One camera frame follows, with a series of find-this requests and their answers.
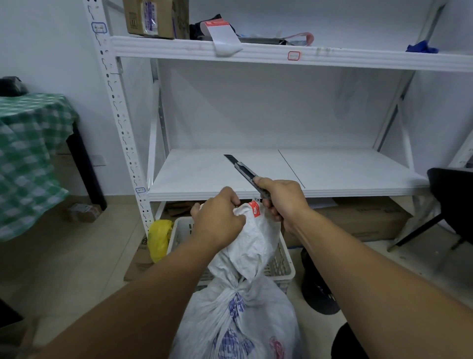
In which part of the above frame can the brown cardboard box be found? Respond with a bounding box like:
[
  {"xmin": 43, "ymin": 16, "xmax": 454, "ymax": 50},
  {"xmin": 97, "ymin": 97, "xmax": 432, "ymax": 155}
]
[{"xmin": 123, "ymin": 0, "xmax": 190, "ymax": 40}]

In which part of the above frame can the black bag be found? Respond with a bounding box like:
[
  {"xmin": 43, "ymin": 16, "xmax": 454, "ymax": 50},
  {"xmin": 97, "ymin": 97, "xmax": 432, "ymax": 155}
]
[{"xmin": 0, "ymin": 76, "xmax": 29, "ymax": 97}]

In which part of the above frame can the person's right forearm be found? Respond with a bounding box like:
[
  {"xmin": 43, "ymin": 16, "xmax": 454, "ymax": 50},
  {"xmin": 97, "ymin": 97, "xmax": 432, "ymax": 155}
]
[{"xmin": 285, "ymin": 207, "xmax": 473, "ymax": 359}]

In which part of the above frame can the white woven sack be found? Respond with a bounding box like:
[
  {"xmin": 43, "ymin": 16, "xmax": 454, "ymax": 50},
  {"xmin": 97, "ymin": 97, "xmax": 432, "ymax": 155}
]
[{"xmin": 169, "ymin": 201, "xmax": 302, "ymax": 359}]

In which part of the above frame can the white plastic basket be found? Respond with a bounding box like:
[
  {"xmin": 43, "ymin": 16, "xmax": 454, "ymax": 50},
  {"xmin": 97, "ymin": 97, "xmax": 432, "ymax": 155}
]
[{"xmin": 167, "ymin": 216, "xmax": 296, "ymax": 293}]

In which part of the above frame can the white metal shelving rack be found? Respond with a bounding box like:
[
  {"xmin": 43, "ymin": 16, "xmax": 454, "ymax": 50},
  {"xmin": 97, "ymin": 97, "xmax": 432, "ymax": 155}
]
[{"xmin": 83, "ymin": 0, "xmax": 473, "ymax": 237}]

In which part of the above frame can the grey utility knife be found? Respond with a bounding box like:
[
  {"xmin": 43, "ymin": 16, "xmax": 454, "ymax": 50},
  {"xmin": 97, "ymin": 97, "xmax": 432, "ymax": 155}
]
[{"xmin": 223, "ymin": 154, "xmax": 273, "ymax": 206}]

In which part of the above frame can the long flat cardboard box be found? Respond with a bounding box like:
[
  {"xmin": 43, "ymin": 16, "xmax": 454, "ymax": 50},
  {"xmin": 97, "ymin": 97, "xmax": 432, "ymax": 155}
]
[{"xmin": 283, "ymin": 197, "xmax": 412, "ymax": 248}]

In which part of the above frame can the person's right hand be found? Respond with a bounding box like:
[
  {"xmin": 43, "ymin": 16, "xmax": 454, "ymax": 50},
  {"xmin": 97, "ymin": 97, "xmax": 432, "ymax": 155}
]
[{"xmin": 253, "ymin": 177, "xmax": 313, "ymax": 235}]

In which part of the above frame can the flat cardboard sheet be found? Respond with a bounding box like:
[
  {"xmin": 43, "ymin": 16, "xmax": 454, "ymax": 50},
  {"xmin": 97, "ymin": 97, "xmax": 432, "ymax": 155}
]
[{"xmin": 123, "ymin": 237, "xmax": 156, "ymax": 282}]

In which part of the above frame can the black chair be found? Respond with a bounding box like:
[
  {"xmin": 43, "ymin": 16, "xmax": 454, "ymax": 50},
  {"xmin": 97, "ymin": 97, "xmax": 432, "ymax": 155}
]
[{"xmin": 387, "ymin": 167, "xmax": 473, "ymax": 253}]

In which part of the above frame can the green checkered tablecloth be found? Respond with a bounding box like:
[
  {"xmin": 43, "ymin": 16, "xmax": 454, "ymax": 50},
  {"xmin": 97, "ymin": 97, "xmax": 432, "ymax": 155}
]
[{"xmin": 0, "ymin": 93, "xmax": 79, "ymax": 243}]

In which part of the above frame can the person's left hand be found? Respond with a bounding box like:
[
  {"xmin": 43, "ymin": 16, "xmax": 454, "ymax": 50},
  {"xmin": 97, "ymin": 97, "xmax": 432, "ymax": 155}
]
[{"xmin": 190, "ymin": 186, "xmax": 247, "ymax": 253}]

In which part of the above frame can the person's left forearm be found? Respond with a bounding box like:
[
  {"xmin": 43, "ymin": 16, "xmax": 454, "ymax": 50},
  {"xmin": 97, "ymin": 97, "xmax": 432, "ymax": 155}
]
[{"xmin": 35, "ymin": 231, "xmax": 231, "ymax": 359}]

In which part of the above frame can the small cardboard box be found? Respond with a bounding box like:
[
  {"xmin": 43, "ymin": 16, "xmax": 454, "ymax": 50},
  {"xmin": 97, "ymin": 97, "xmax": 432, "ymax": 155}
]
[{"xmin": 67, "ymin": 203, "xmax": 102, "ymax": 223}]

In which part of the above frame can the white and red label strip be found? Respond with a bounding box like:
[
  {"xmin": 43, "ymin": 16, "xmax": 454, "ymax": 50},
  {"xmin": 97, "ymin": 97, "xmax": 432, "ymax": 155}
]
[{"xmin": 200, "ymin": 19, "xmax": 244, "ymax": 57}]

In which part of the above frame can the blue crumpled cloth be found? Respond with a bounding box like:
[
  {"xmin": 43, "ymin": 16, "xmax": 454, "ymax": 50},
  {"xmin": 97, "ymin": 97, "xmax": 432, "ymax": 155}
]
[{"xmin": 406, "ymin": 40, "xmax": 439, "ymax": 54}]

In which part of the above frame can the black round object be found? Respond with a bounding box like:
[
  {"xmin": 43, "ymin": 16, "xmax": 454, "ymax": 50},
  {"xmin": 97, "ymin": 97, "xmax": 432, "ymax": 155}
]
[{"xmin": 300, "ymin": 248, "xmax": 341, "ymax": 316}]

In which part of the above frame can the black cloth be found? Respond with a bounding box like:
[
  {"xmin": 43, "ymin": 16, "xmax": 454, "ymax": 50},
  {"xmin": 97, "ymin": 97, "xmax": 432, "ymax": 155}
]
[{"xmin": 189, "ymin": 14, "xmax": 226, "ymax": 39}]

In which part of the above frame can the yellow plastic bag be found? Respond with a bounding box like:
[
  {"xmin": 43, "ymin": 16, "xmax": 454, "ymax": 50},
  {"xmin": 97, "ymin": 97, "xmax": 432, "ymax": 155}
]
[{"xmin": 148, "ymin": 220, "xmax": 174, "ymax": 263}]

